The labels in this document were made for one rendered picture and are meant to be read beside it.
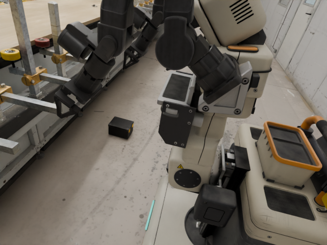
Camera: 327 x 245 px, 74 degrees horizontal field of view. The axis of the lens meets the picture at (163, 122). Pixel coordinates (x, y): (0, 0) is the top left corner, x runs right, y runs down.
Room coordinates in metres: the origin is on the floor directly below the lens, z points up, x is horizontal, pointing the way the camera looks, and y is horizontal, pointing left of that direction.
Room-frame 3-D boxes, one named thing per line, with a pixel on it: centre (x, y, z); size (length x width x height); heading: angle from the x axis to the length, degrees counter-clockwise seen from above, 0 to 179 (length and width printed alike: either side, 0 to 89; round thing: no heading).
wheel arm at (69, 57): (1.25, 0.61, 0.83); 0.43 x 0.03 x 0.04; 85
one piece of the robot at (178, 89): (0.69, -0.06, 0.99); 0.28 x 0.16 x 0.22; 175
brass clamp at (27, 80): (0.99, 0.70, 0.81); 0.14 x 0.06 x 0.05; 175
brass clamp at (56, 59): (1.24, 0.68, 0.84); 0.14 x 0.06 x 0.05; 175
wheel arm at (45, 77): (1.01, 0.63, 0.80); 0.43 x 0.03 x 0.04; 85
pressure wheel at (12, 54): (1.02, 0.83, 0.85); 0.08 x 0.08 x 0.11
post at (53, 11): (1.22, 0.68, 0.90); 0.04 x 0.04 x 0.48; 85
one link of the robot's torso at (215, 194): (0.62, -0.18, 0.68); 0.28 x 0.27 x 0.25; 175
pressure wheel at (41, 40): (1.27, 0.81, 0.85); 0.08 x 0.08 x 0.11
